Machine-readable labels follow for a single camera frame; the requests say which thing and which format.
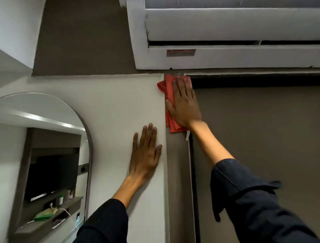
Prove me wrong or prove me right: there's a person's right hand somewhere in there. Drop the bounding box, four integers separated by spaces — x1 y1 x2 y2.
165 76 203 129

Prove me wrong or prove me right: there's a person's left hand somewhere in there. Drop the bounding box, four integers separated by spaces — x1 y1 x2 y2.
127 123 162 184

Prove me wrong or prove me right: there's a red cleaning cloth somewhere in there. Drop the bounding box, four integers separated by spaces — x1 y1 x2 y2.
157 74 193 141

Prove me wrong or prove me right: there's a person's left forearm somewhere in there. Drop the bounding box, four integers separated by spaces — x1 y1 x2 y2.
72 175 148 243

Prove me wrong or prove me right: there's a person's right forearm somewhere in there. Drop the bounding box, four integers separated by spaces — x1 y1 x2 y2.
188 121 320 243

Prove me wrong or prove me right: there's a white air conditioner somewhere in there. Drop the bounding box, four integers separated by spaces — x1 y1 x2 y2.
119 0 320 70

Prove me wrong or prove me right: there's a brown door panel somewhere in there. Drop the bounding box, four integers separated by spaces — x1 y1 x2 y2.
192 86 320 243

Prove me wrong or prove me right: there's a black television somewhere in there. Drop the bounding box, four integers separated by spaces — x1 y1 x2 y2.
25 153 80 202

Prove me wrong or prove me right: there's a green packet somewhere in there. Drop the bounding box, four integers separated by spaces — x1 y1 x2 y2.
33 207 59 222

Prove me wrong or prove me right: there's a grey wooden door frame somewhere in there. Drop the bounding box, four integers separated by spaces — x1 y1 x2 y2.
164 68 320 243

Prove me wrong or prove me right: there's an arched wall mirror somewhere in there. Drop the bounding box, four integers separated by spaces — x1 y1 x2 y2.
0 92 94 243

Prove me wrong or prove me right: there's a grey wall shelf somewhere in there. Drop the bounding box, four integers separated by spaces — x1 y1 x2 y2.
15 196 83 236

